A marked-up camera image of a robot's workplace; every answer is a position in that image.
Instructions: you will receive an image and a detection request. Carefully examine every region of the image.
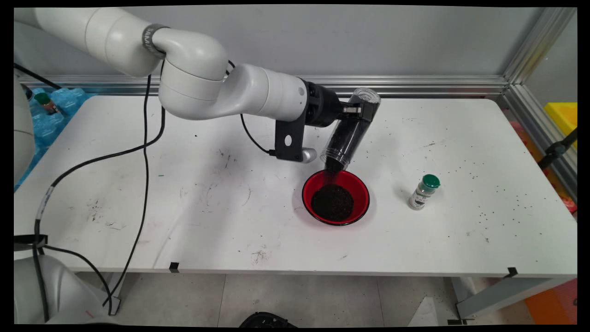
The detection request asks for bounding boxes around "small bottle with green cap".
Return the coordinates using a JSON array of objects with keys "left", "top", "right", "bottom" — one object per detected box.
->
[{"left": 35, "top": 92, "right": 60, "bottom": 116}]

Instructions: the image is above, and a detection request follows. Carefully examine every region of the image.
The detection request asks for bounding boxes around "blue plastic bottle pack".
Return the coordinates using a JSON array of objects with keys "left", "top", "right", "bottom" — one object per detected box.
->
[{"left": 14, "top": 88, "right": 89, "bottom": 190}]

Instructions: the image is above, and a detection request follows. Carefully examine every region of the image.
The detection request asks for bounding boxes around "spice shaker with green cap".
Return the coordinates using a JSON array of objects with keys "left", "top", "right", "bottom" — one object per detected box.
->
[{"left": 408, "top": 174, "right": 441, "bottom": 211}]

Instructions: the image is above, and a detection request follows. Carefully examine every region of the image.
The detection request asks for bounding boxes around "black cable holding strap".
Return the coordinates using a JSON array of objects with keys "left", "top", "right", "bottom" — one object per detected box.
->
[{"left": 14, "top": 234, "right": 48, "bottom": 252}]

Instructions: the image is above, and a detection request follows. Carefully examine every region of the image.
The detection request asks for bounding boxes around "red bowl with black rim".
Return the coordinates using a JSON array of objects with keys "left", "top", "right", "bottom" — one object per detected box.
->
[{"left": 302, "top": 169, "right": 371, "bottom": 226}]

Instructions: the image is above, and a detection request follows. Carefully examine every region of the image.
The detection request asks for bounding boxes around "yellow plastic box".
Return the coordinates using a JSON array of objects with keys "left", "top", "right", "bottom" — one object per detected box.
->
[{"left": 544, "top": 102, "right": 578, "bottom": 148}]

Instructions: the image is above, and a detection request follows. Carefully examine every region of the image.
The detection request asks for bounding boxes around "black round floor object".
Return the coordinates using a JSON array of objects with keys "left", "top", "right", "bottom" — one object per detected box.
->
[{"left": 239, "top": 312, "right": 298, "bottom": 329}]

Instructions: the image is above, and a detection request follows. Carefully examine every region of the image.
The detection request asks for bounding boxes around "thin black cable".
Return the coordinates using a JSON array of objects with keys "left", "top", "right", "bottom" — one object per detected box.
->
[{"left": 41, "top": 60, "right": 279, "bottom": 316}]

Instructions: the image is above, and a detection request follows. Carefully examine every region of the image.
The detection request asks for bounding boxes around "grey table leg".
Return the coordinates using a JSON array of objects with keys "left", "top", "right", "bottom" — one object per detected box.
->
[
  {"left": 76, "top": 272, "right": 127, "bottom": 316},
  {"left": 445, "top": 277, "right": 577, "bottom": 323}
]

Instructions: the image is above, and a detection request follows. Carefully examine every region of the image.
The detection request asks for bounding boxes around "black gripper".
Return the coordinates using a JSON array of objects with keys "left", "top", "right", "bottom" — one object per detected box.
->
[{"left": 302, "top": 81, "right": 374, "bottom": 130}]

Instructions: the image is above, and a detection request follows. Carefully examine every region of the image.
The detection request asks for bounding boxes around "clear plastic jar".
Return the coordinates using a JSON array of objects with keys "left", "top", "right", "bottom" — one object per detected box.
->
[{"left": 319, "top": 88, "right": 381, "bottom": 171}]

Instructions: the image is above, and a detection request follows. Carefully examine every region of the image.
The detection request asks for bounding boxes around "upright aluminium frame post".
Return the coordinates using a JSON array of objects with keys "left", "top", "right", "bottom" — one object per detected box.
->
[{"left": 502, "top": 7, "right": 578, "bottom": 86}]

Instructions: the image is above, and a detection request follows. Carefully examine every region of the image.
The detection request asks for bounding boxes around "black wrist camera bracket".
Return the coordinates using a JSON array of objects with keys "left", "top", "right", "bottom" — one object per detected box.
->
[{"left": 275, "top": 111, "right": 318, "bottom": 163}]

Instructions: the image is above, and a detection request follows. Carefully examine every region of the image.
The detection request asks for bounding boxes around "long aluminium frame rail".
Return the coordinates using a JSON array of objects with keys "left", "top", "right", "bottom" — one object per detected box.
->
[{"left": 18, "top": 75, "right": 510, "bottom": 97}]

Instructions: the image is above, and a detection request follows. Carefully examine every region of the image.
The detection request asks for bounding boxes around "red plastic item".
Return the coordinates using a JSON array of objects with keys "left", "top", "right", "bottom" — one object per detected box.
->
[{"left": 555, "top": 191, "right": 578, "bottom": 215}]

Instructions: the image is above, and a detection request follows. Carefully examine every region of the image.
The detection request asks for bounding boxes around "black camera stand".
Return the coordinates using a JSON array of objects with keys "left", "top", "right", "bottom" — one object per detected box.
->
[{"left": 537, "top": 128, "right": 578, "bottom": 170}]

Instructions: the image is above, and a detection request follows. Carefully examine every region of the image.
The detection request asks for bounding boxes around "orange box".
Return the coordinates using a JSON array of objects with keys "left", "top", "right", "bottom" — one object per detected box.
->
[{"left": 523, "top": 279, "right": 578, "bottom": 325}]

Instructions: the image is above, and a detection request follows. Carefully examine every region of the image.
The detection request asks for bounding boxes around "short aluminium frame rail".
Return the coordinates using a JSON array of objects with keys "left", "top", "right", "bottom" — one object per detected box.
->
[{"left": 500, "top": 84, "right": 578, "bottom": 203}]

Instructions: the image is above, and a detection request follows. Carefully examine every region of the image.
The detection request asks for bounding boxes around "black cable with grey label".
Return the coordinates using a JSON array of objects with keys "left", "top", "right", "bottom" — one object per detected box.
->
[{"left": 32, "top": 58, "right": 169, "bottom": 323}]

